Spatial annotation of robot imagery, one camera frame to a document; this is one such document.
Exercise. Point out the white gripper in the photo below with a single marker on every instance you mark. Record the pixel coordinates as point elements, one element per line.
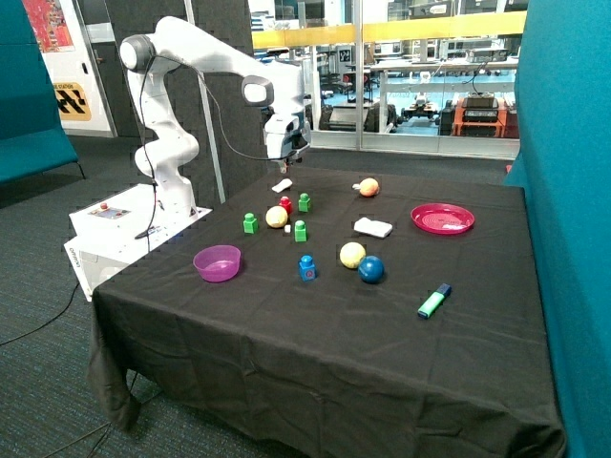
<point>286,136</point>

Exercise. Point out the green block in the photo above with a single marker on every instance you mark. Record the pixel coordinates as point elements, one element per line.
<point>250,224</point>
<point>300,231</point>
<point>304,203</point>

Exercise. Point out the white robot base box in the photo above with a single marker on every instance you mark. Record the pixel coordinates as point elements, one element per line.
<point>119,230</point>

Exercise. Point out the white small object far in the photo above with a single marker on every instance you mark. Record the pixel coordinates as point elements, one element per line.
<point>281,186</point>

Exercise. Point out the red block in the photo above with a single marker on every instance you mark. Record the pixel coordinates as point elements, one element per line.
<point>286,203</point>

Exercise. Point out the yellow ball left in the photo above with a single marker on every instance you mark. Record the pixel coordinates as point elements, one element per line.
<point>276,217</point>

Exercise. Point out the yellow ball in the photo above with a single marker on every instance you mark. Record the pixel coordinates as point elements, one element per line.
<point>351,254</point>
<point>276,217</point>

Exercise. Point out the orange peach toy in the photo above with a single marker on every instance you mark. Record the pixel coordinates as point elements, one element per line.
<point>367,188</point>

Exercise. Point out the blue block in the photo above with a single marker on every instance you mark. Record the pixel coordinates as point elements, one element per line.
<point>307,268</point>

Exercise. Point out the yellow ball centre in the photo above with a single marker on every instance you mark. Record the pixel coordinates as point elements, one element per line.
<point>351,254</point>

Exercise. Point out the white sponge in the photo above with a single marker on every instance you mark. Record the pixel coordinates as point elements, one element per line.
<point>373,228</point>

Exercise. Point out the purple bowl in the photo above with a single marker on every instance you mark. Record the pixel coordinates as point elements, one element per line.
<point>218,263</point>

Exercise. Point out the blue ball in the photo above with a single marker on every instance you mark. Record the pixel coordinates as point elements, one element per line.
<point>371,269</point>

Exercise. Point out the black tablecloth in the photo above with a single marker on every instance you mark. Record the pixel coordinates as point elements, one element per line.
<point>337,367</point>

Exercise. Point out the pink plate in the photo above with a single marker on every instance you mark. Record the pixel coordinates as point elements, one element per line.
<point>442,218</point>

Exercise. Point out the green highlighter pen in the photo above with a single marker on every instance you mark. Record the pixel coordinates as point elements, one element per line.
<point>433,301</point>

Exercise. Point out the orange black machine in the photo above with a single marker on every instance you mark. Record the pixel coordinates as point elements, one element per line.
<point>480,115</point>

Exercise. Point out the yellow black sign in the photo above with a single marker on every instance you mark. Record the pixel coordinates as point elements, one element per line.
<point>72,102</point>

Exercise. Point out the teal sofa left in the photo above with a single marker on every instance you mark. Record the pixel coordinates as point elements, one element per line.
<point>32,138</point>

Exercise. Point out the teal partition right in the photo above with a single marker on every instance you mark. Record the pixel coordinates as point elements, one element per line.
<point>563,165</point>

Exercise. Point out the red poster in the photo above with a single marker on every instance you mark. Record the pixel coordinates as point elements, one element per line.
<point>49,25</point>

